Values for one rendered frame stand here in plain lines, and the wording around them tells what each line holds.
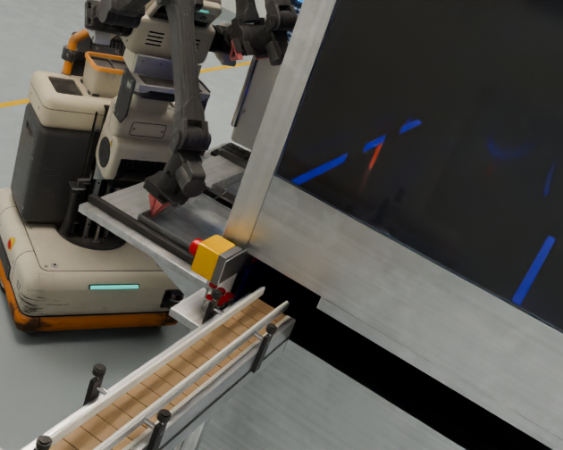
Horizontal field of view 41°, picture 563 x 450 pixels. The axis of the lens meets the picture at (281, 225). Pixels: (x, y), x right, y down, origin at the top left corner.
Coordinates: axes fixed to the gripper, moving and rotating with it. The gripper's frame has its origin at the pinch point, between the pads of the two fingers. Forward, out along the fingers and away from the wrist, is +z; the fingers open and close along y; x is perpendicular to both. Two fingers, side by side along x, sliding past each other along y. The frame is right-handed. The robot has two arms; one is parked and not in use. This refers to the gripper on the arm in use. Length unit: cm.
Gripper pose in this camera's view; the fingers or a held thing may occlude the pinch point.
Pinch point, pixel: (154, 214)
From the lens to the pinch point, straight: 193.5
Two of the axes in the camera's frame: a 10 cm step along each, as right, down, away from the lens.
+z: -4.7, 7.3, 5.0
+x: 4.7, -2.8, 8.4
